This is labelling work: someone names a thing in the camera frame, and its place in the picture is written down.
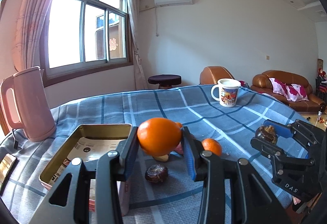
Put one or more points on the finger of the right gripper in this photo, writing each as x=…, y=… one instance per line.
x=288, y=130
x=278, y=156

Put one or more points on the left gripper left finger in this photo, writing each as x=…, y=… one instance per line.
x=68, y=199

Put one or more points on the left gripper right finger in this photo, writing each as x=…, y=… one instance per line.
x=233, y=191

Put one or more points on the dark brown mangosteen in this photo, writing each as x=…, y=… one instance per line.
x=267, y=133

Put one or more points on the smooth orange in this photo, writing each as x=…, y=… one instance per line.
x=158, y=136

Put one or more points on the large bumpy orange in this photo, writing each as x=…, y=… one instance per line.
x=179, y=124

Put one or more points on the printed paper in tin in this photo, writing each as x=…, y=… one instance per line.
x=84, y=148

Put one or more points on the pink floral cushion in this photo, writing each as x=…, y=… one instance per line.
x=293, y=92

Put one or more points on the pink gold tin box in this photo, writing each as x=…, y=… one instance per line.
x=90, y=131

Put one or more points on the dark chestnut fruit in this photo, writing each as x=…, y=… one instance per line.
x=156, y=173

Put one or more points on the brown leather sofa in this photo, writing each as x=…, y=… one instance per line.
x=262, y=84

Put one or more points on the small tangerine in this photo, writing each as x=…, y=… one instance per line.
x=212, y=146

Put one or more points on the white cartoon mug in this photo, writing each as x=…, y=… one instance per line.
x=226, y=92

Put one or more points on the purple passion fruit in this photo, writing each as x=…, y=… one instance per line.
x=179, y=149

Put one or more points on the pink electric kettle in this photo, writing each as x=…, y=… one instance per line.
x=35, y=117

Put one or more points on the brown leather armchair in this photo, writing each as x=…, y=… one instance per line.
x=211, y=74

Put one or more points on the black kettle power plug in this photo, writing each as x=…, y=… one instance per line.
x=15, y=141

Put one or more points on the smartphone on table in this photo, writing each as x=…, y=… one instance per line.
x=7, y=165

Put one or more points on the dark round stool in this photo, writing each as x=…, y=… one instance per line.
x=165, y=81

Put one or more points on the pink curtain left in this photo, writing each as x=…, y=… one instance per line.
x=29, y=27

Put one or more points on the pink curtain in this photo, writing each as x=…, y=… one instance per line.
x=139, y=77
x=29, y=27

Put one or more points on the pink curtain right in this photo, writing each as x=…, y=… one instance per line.
x=139, y=77

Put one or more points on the window with brown frame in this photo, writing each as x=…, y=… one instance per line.
x=81, y=37

